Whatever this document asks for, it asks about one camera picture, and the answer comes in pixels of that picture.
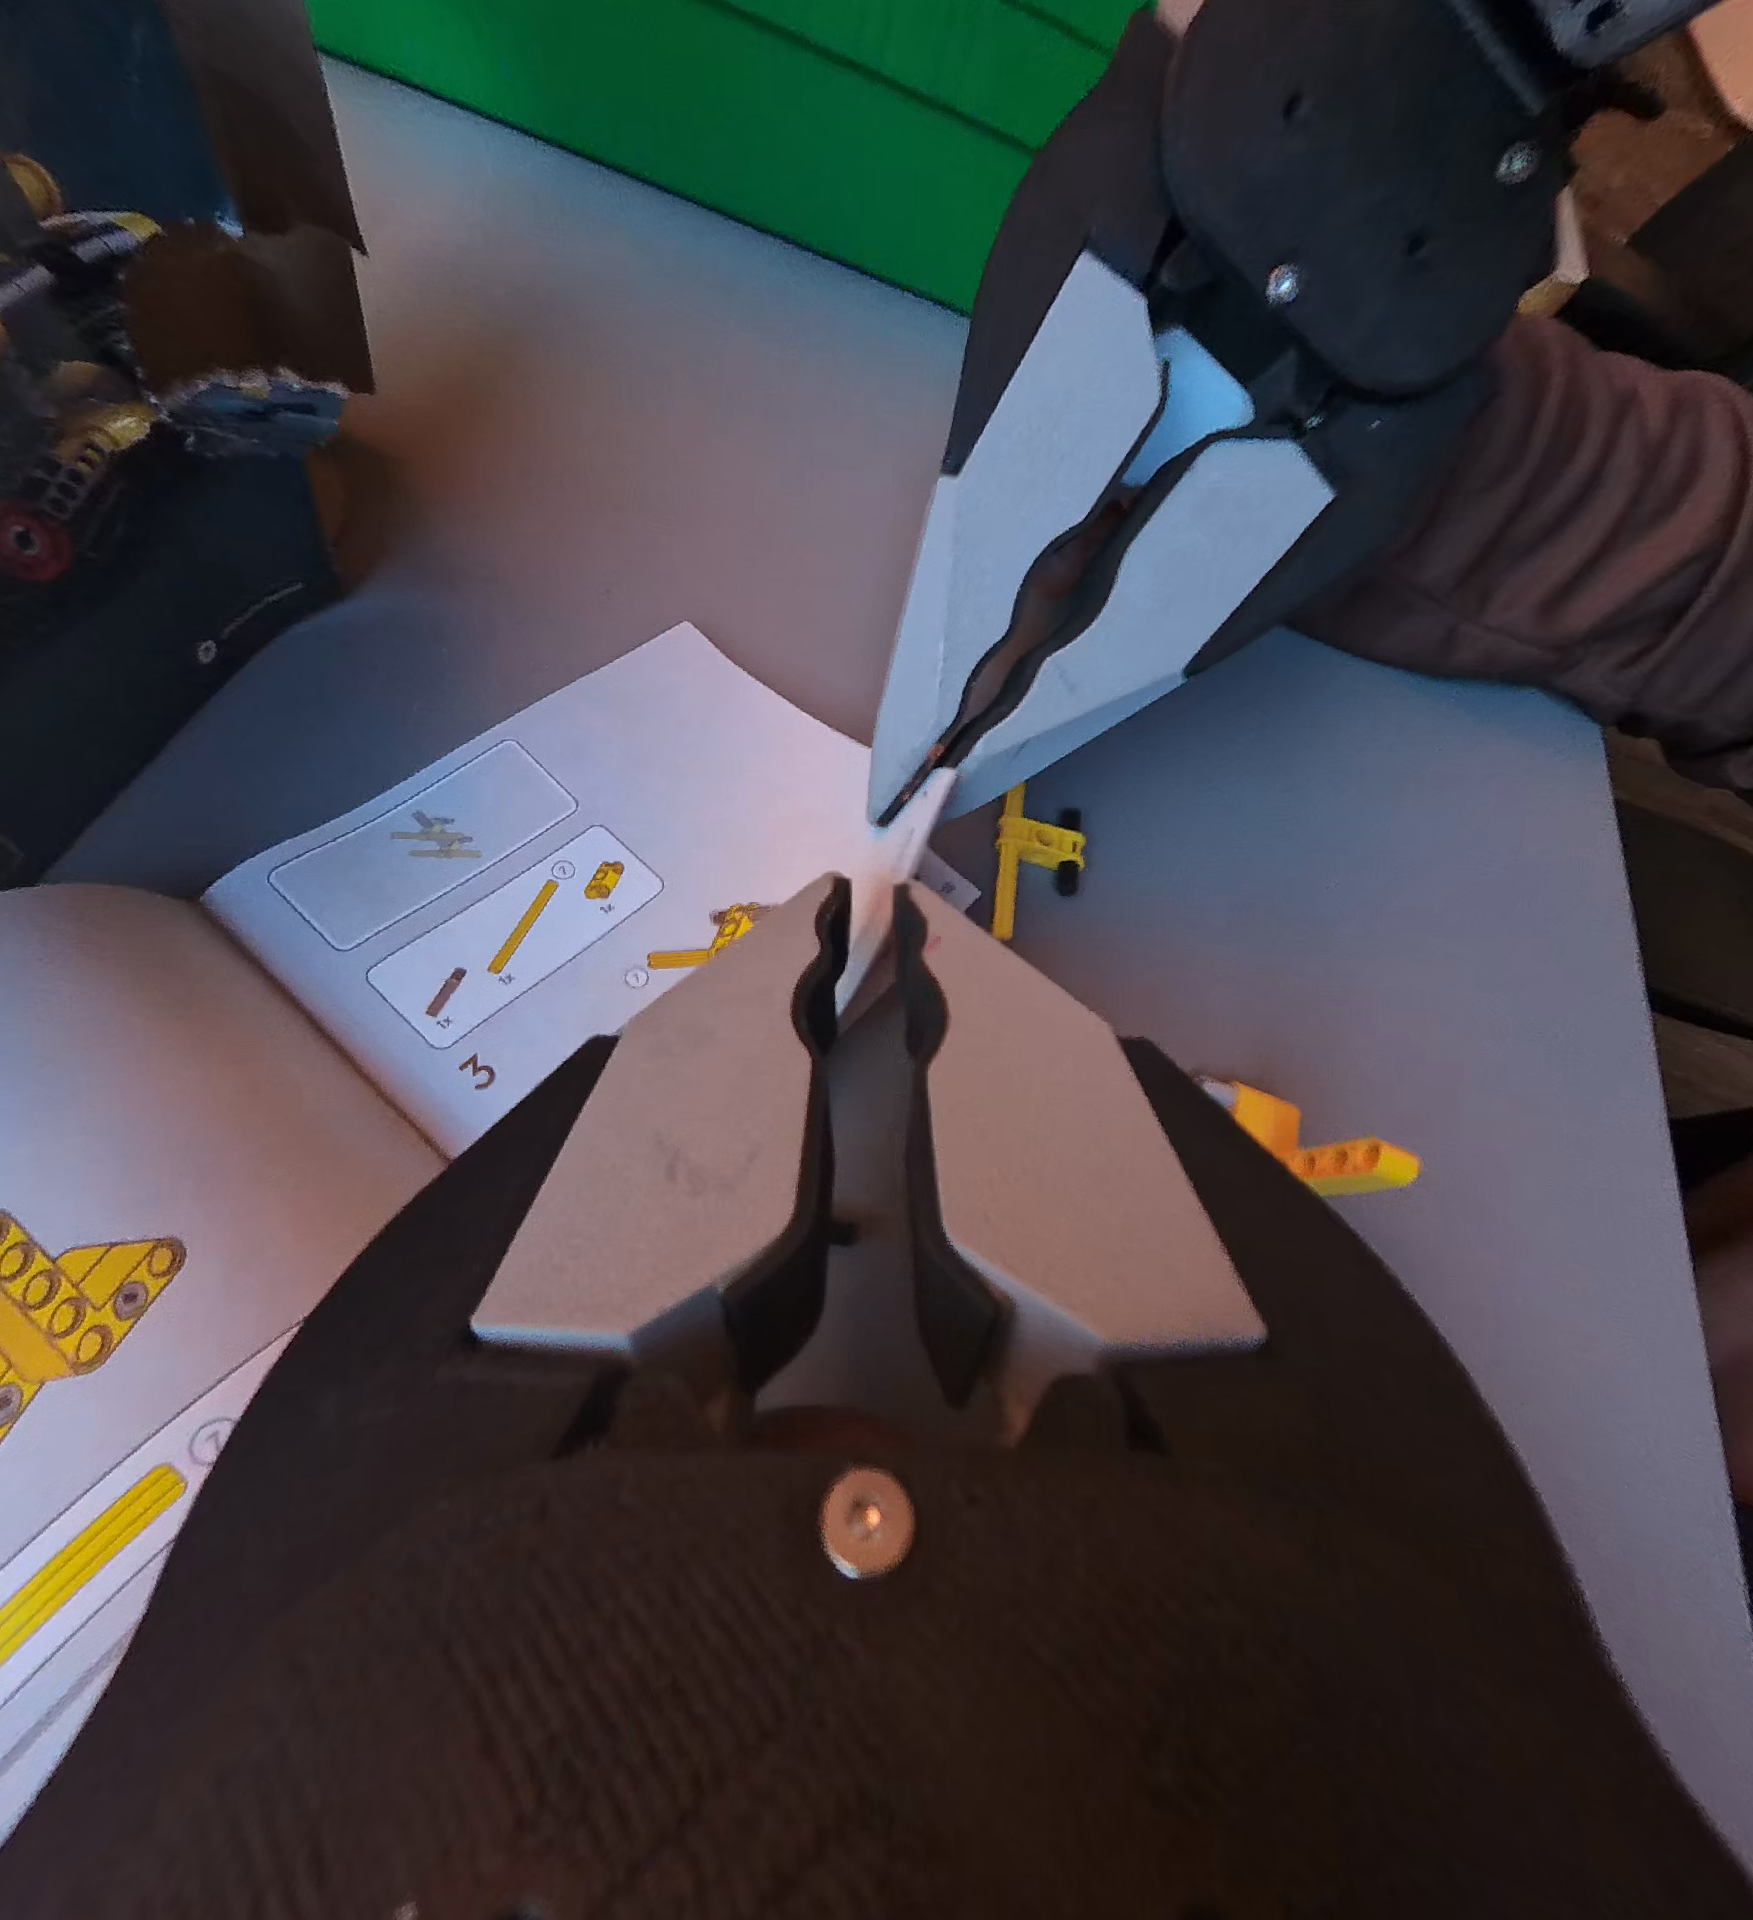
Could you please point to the black and yellow lego pin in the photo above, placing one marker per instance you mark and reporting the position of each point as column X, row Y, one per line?
column 1059, row 853

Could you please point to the dark lego set box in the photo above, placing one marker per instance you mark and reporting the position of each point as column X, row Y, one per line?
column 96, row 525

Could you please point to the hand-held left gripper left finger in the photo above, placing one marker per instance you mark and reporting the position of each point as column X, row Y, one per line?
column 667, row 1172

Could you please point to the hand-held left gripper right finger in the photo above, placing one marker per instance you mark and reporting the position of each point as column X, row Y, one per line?
column 1071, row 1187

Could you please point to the green plastic bin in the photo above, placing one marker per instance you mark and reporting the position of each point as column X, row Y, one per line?
column 740, row 122

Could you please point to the yellow lego axle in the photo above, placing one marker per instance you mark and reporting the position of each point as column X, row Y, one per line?
column 1012, row 886

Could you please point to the dark brown furniture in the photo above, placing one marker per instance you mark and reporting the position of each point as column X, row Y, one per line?
column 1731, row 915

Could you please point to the person's right forearm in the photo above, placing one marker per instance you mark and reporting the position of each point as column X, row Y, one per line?
column 1641, row 539

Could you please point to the yellow lego beam assembly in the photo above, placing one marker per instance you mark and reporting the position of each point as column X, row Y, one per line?
column 1311, row 1148

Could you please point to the white instruction booklet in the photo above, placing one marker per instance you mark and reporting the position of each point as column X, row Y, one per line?
column 590, row 779

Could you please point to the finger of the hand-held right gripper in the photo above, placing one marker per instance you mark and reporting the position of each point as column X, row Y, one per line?
column 1026, row 452
column 1205, row 555

